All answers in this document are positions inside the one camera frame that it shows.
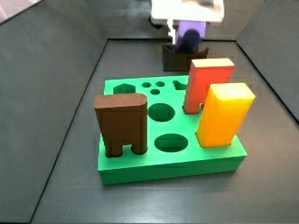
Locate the yellow rectangular block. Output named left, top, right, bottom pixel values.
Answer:
left=196, top=82, right=256, bottom=148

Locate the green shape-sorter base block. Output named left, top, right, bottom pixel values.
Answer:
left=97, top=75, right=246, bottom=185

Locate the brown double-leg block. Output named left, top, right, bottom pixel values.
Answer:
left=94, top=93, right=146, bottom=158

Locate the red arch block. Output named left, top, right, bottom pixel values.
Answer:
left=182, top=58, right=234, bottom=115

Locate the black L-shaped fixture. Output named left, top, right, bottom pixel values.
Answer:
left=162, top=45, right=209, bottom=72

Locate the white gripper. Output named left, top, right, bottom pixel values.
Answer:
left=150, top=0, right=224, bottom=45

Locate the purple arch block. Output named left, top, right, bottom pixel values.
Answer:
left=173, top=20, right=205, bottom=53

